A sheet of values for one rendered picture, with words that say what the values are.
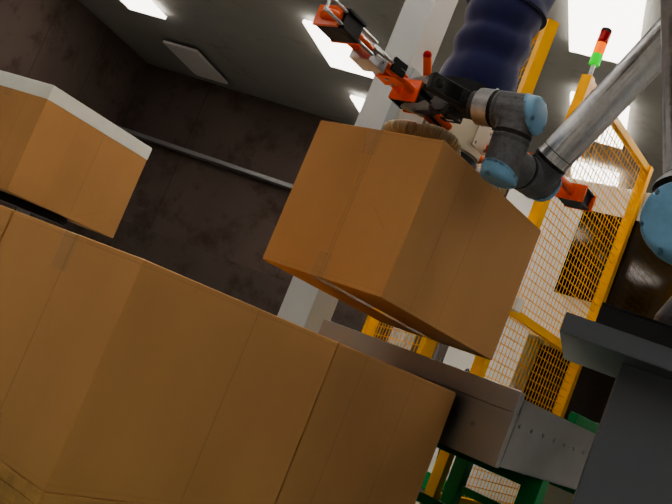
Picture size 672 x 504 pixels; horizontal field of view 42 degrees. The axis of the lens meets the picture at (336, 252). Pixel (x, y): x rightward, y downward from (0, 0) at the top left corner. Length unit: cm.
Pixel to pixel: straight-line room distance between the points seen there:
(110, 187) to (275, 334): 192
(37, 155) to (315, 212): 134
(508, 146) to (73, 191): 187
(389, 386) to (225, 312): 63
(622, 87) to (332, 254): 78
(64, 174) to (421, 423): 170
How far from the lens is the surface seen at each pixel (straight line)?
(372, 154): 218
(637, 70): 214
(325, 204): 220
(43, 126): 325
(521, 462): 255
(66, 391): 151
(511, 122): 207
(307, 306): 367
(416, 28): 395
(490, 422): 242
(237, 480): 181
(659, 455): 180
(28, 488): 153
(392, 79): 218
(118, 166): 356
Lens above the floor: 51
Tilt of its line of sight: 6 degrees up
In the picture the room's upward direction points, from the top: 22 degrees clockwise
